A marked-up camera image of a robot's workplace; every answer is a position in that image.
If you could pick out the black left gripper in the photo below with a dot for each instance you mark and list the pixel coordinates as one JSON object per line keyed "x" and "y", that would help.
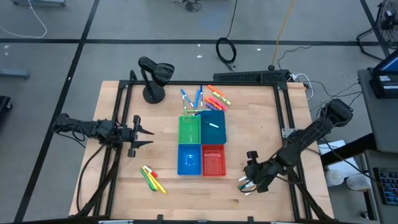
{"x": 132, "y": 137}

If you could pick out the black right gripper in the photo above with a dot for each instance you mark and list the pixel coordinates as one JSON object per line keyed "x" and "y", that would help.
{"x": 265, "y": 172}

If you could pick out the red plastic basket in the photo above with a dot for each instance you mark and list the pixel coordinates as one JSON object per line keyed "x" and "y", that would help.
{"x": 214, "y": 161}

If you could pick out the green highlighter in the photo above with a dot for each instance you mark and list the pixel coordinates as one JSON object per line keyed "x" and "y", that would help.
{"x": 148, "y": 180}

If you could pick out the yellow highlighter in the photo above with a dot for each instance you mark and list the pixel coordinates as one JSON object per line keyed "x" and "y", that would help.
{"x": 161, "y": 188}
{"x": 153, "y": 180}

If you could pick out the blue plastic basket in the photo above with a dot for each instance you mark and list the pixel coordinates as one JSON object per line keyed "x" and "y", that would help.
{"x": 182, "y": 168}

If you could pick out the thin blue Expo marker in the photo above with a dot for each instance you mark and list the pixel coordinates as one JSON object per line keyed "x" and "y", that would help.
{"x": 186, "y": 97}

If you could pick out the thick blue marker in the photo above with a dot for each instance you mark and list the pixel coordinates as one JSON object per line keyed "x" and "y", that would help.
{"x": 197, "y": 99}

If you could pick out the yellow-green Sharpie highlighter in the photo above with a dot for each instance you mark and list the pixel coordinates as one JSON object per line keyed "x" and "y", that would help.
{"x": 221, "y": 98}

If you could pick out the orange highlighter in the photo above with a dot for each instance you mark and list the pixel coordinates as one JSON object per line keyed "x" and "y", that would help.
{"x": 213, "y": 103}
{"x": 216, "y": 91}

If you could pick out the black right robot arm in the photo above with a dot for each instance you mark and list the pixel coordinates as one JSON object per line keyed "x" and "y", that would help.
{"x": 304, "y": 137}

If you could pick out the white marker green cap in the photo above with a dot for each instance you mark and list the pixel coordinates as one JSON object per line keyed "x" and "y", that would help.
{"x": 244, "y": 186}

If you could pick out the red and white marker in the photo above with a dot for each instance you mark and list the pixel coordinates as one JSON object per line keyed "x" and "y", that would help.
{"x": 150, "y": 171}

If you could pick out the black desk lamp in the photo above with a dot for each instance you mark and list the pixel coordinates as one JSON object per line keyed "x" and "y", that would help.
{"x": 154, "y": 95}

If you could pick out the green plastic basket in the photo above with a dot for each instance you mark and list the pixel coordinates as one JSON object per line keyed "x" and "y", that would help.
{"x": 189, "y": 130}

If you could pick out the thin green marker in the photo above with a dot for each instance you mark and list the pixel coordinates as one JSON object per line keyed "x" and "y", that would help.
{"x": 197, "y": 110}
{"x": 185, "y": 107}

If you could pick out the teal plastic basket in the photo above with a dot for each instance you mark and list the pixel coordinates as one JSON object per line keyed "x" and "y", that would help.
{"x": 217, "y": 135}

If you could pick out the white marker dark cap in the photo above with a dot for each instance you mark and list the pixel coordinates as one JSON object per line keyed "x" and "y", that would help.
{"x": 214, "y": 125}

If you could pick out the purple marker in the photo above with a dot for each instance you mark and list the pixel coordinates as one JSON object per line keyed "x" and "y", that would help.
{"x": 210, "y": 106}

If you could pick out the clear plastic cup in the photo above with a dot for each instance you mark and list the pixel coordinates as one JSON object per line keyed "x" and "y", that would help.
{"x": 357, "y": 182}
{"x": 334, "y": 178}

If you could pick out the white paper sheet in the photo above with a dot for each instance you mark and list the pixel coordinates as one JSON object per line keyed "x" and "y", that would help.
{"x": 334, "y": 146}

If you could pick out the silver aluminium bar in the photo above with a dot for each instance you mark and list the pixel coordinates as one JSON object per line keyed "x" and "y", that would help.
{"x": 115, "y": 221}

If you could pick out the black desk beam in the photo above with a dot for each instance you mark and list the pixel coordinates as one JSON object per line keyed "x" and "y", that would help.
{"x": 348, "y": 149}

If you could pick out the black perforated box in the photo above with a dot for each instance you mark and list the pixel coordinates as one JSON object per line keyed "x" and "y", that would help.
{"x": 248, "y": 76}

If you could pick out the grey desk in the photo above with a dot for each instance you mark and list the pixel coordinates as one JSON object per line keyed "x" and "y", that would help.
{"x": 373, "y": 158}

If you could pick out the black keyboard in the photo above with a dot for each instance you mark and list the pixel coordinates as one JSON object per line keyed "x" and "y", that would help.
{"x": 388, "y": 186}

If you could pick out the grey side table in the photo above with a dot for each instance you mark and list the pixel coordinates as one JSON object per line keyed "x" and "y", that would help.
{"x": 382, "y": 124}

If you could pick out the black floor object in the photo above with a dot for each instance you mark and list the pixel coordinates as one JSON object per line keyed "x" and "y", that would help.
{"x": 3, "y": 105}

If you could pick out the grey desk foot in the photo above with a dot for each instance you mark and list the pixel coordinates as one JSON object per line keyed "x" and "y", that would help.
{"x": 14, "y": 74}

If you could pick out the black laptop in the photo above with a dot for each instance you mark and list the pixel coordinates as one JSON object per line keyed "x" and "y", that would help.
{"x": 384, "y": 84}

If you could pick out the black standing fan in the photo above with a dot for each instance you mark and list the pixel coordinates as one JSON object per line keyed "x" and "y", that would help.
{"x": 388, "y": 18}

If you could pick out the black aluminium table frame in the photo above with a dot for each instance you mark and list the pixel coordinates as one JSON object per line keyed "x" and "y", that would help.
{"x": 124, "y": 93}

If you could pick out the grey metal bracket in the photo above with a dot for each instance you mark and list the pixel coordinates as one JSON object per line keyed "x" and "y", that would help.
{"x": 286, "y": 133}

